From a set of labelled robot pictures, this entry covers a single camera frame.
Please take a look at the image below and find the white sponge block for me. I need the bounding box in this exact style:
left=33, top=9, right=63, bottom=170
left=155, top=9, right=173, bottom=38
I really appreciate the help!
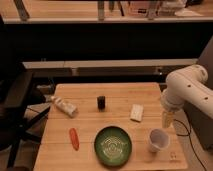
left=130, top=104, right=143, bottom=122

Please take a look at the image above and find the black cable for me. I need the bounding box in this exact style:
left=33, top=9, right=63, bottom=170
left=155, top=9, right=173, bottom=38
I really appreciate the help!
left=173, top=118, right=208, bottom=171

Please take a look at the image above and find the orange carrot toy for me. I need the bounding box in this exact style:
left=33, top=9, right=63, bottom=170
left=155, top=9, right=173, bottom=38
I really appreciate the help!
left=69, top=128, right=79, bottom=151

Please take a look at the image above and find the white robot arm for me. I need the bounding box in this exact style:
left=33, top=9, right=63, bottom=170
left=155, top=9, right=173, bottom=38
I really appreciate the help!
left=160, top=64, right=213, bottom=128

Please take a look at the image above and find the green plate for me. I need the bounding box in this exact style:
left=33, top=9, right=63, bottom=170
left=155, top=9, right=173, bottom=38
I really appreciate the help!
left=94, top=126, right=132, bottom=167

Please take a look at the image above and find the white lying bottle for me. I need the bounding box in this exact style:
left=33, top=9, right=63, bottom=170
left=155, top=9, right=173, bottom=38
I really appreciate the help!
left=51, top=96, right=77, bottom=118

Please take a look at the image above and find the black eraser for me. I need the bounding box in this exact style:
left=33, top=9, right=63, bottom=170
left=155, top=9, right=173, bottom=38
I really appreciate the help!
left=97, top=96, right=105, bottom=110

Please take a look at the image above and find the black office chair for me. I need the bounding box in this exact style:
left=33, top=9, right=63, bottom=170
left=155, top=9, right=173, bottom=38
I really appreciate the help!
left=0, top=15, right=49, bottom=171

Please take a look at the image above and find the clear plastic cup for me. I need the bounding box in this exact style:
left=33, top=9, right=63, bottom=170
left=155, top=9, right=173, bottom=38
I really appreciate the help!
left=148, top=129, right=170, bottom=153

